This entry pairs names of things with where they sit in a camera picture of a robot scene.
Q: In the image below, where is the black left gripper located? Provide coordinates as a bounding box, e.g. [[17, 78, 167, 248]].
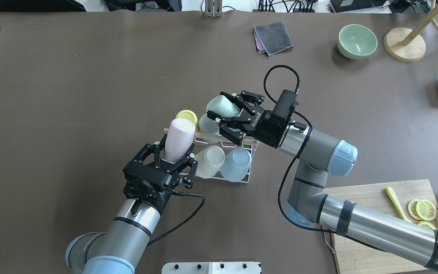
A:
[[123, 142, 198, 213]]

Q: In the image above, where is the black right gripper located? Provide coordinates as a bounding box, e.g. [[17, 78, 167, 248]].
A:
[[207, 91, 292, 148]]

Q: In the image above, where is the green plastic cup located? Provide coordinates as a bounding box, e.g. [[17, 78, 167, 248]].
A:
[[205, 95, 240, 117]]

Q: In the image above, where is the pink plastic cup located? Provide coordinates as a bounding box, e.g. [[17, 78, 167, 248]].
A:
[[164, 118, 196, 162]]

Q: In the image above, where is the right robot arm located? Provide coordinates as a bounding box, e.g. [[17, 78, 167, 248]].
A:
[[206, 80, 438, 272]]

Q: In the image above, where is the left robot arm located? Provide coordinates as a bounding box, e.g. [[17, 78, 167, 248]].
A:
[[65, 139, 205, 274]]

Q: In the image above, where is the grey plastic cup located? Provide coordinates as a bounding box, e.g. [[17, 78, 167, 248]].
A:
[[199, 114, 220, 136]]

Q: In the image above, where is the white plastic cup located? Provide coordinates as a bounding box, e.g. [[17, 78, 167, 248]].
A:
[[195, 146, 225, 178]]

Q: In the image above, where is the light blue plastic cup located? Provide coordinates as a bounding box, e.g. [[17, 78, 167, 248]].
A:
[[220, 148, 252, 182]]

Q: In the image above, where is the yellow plastic cup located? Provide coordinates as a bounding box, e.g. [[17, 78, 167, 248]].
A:
[[176, 110, 198, 130]]

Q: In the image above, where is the grey folded cloth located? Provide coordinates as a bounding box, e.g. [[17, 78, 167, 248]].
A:
[[253, 21, 294, 56]]

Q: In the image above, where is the white control box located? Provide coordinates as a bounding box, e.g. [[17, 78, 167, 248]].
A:
[[162, 261, 262, 274]]

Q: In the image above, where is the green bowl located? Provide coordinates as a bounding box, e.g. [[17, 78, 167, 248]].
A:
[[337, 24, 378, 60]]

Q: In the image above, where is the yellow plastic knife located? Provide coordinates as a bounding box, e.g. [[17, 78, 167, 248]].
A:
[[385, 187, 412, 223]]

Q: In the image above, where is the wooden cutting board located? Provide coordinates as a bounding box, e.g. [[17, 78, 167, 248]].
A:
[[325, 179, 437, 274]]

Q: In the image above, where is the wooden stand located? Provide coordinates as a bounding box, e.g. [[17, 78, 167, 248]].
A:
[[384, 5, 438, 62]]

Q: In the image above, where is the upper lemon slice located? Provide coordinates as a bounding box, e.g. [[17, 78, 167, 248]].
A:
[[407, 199, 437, 221]]

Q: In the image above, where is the lemon slice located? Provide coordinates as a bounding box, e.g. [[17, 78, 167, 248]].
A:
[[417, 220, 437, 229], [407, 199, 437, 221]]

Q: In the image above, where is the lower lemon slice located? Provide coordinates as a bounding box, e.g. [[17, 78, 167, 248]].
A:
[[417, 220, 437, 229]]

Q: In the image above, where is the white wire cup holder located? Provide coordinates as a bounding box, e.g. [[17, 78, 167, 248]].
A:
[[163, 127, 259, 184]]

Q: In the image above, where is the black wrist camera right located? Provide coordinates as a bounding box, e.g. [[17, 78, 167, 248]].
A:
[[270, 89, 298, 127]]

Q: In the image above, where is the aluminium frame post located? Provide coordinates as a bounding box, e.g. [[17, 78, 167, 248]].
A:
[[204, 0, 223, 18]]

